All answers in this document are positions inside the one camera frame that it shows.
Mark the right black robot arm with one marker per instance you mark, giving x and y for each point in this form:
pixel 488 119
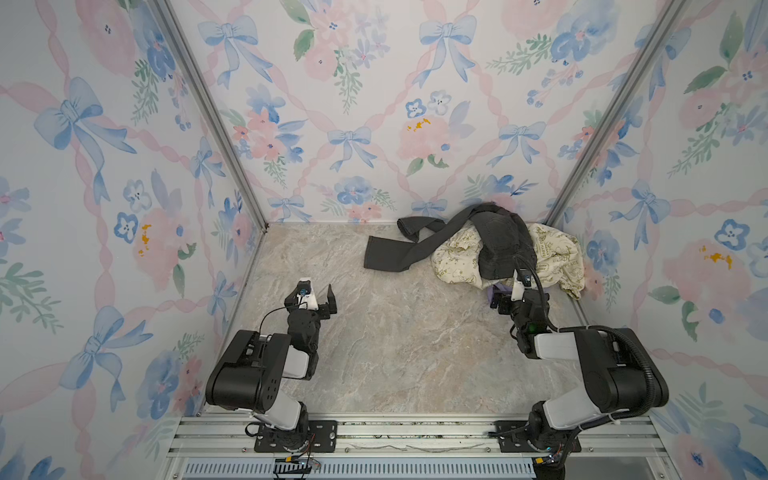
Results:
pixel 618 378

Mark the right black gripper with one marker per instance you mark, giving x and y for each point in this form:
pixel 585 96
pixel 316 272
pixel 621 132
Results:
pixel 522 306

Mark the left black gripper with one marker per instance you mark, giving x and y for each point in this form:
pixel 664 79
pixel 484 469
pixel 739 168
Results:
pixel 311 310

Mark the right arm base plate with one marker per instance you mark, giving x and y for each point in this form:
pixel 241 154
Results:
pixel 516 436

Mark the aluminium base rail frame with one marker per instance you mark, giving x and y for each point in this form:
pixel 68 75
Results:
pixel 221 445

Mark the left corner aluminium post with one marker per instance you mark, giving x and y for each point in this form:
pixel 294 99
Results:
pixel 179 45

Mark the corner aluminium post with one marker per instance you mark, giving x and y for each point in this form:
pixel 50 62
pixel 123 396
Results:
pixel 179 45
pixel 641 65

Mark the cream green printed cloth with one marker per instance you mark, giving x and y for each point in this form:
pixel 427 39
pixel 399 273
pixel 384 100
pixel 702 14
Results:
pixel 559 260

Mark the dark grey jeans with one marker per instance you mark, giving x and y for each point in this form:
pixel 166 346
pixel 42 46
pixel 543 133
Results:
pixel 508 249

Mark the right corner aluminium post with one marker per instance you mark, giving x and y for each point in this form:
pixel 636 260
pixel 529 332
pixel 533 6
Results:
pixel 641 65

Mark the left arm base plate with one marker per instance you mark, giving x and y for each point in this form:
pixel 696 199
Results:
pixel 315 436

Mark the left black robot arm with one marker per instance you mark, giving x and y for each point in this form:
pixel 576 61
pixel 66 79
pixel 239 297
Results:
pixel 249 373

